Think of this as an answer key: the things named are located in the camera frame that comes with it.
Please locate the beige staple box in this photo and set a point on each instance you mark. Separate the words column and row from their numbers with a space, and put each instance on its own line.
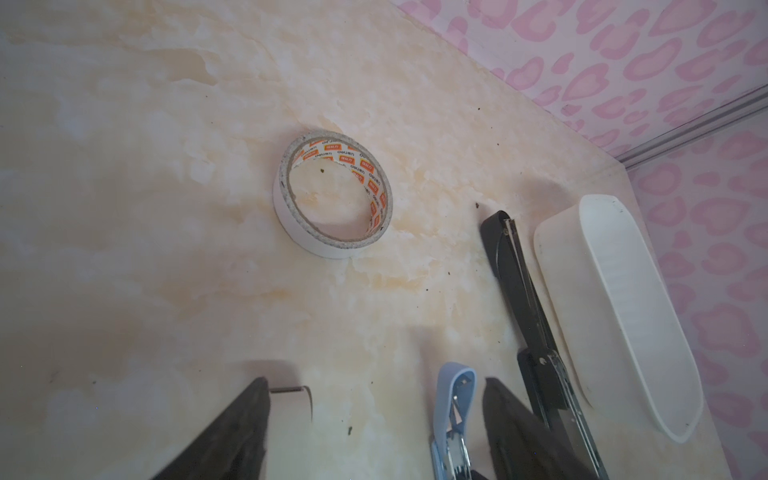
column 288, row 436

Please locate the black stapler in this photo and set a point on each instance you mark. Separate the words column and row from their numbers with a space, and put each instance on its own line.
column 551, row 395

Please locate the white plastic tray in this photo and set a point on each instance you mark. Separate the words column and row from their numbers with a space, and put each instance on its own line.
column 627, row 347

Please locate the clear tape roll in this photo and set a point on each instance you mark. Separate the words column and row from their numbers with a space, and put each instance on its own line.
column 331, row 195

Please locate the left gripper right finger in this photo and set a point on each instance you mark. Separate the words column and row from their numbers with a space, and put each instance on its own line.
column 520, row 445

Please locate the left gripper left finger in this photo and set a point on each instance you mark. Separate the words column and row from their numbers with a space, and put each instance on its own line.
column 233, row 445

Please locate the blue staple box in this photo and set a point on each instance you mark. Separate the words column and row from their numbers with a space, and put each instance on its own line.
column 455, row 391

